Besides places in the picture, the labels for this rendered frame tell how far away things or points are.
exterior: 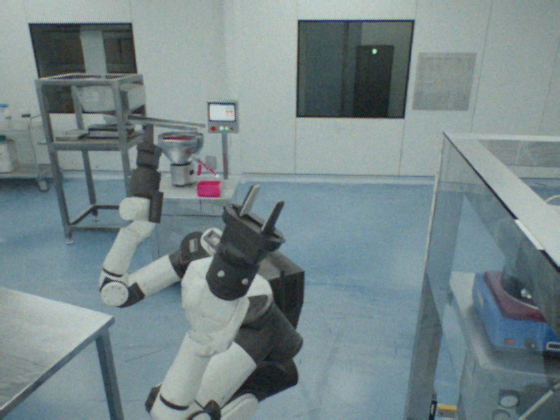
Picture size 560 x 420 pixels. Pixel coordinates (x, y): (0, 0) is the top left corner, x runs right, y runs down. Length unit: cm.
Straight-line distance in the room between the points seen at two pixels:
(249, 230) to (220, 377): 38
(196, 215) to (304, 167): 296
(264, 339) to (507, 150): 69
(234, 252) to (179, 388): 30
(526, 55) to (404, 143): 171
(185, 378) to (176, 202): 240
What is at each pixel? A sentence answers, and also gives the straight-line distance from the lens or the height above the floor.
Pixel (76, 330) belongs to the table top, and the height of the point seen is 83.
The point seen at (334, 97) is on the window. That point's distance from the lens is 579.
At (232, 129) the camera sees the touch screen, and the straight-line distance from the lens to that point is 339.
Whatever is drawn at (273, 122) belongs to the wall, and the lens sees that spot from 584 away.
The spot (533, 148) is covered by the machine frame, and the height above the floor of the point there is 160.
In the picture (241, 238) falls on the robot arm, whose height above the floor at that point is 149.
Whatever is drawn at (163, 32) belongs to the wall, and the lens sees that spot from 599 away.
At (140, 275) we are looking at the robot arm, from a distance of 144.
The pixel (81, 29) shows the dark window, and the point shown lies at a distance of 637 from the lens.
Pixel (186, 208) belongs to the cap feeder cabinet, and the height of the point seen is 67.
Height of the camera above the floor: 183
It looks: 22 degrees down
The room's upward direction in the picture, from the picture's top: straight up
